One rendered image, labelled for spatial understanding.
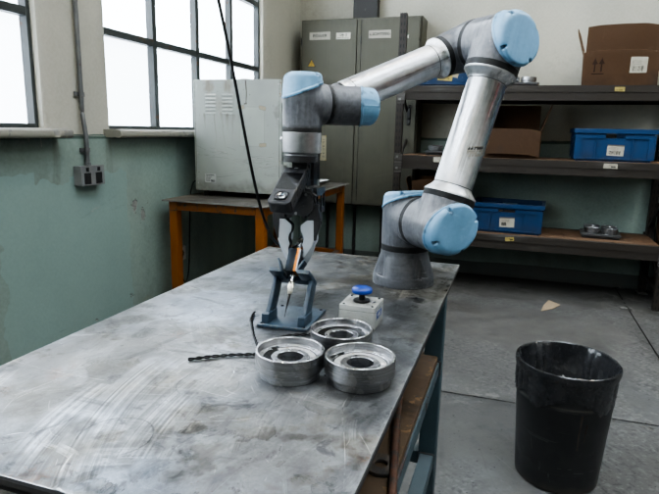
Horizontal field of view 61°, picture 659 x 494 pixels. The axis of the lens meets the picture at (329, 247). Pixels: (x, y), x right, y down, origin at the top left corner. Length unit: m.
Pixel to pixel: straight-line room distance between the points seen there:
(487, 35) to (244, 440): 0.94
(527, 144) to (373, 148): 1.23
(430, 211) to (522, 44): 0.39
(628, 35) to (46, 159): 3.53
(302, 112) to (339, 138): 3.71
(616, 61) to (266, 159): 2.45
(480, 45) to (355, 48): 3.51
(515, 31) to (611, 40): 3.07
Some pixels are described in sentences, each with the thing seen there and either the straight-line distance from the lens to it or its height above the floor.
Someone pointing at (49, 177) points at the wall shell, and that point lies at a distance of 2.67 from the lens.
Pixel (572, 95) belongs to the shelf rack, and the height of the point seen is 1.43.
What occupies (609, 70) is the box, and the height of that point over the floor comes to 1.60.
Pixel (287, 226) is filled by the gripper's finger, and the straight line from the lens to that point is 1.10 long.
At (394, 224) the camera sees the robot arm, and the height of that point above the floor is 0.95.
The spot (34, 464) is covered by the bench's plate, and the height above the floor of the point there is 0.80.
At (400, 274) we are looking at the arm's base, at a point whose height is 0.83.
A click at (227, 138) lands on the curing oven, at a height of 1.11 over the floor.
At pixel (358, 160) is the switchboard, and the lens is 4.73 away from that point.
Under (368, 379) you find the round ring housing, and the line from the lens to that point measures 0.81.
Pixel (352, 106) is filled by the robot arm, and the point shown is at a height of 1.21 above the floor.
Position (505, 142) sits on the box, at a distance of 4.25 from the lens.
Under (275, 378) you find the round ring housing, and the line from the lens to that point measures 0.84.
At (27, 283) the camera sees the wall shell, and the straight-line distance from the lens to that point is 2.63.
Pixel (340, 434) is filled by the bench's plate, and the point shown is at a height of 0.80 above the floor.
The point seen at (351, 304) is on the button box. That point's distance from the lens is 1.07.
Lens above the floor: 1.17
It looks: 12 degrees down
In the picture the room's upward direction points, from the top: 1 degrees clockwise
